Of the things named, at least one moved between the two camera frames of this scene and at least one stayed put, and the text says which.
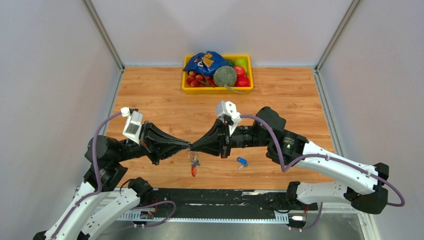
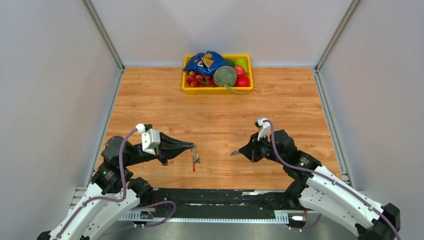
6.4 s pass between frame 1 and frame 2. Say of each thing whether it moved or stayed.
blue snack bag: stayed
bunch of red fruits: stayed
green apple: stayed
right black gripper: moved
